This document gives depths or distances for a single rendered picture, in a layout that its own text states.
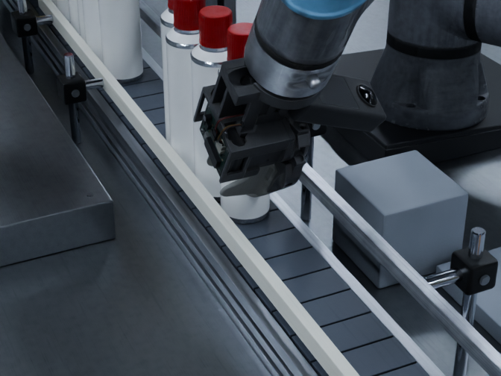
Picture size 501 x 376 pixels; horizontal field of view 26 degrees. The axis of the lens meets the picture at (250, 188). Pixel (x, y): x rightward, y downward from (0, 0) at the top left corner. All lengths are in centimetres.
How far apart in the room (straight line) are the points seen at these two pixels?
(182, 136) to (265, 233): 15
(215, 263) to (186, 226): 8
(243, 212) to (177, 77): 16
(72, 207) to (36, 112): 23
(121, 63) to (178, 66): 28
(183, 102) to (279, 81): 29
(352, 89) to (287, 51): 16
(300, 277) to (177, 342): 13
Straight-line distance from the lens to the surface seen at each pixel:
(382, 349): 96
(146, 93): 138
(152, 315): 108
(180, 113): 115
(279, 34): 83
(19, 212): 116
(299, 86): 87
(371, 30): 169
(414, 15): 130
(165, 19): 117
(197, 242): 110
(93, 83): 135
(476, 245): 92
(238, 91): 88
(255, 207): 110
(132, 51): 139
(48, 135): 130
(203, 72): 108
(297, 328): 94
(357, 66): 151
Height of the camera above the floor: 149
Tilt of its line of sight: 31 degrees down
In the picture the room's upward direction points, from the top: straight up
